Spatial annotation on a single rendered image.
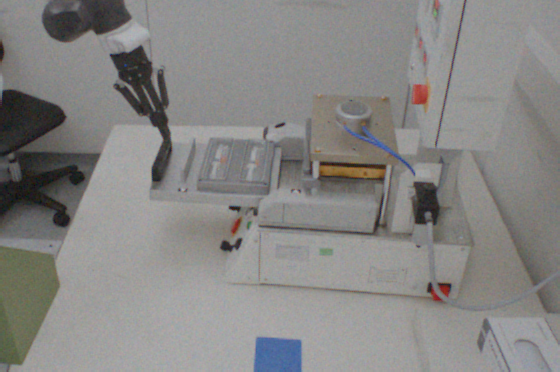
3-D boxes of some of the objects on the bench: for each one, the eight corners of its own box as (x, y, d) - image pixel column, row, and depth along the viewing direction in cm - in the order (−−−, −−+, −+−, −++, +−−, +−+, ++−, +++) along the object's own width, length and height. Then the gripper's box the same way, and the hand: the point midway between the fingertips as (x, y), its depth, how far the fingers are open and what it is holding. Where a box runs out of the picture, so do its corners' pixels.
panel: (238, 203, 176) (267, 153, 165) (223, 276, 152) (257, 224, 141) (231, 200, 176) (260, 150, 165) (216, 273, 152) (249, 220, 141)
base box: (435, 213, 170) (447, 159, 160) (458, 314, 140) (474, 256, 130) (239, 200, 178) (238, 148, 168) (221, 293, 148) (219, 237, 138)
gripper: (154, 31, 139) (195, 122, 151) (103, 49, 143) (146, 136, 155) (147, 44, 133) (190, 138, 144) (93, 63, 137) (140, 152, 149)
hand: (161, 125), depth 148 cm, fingers closed
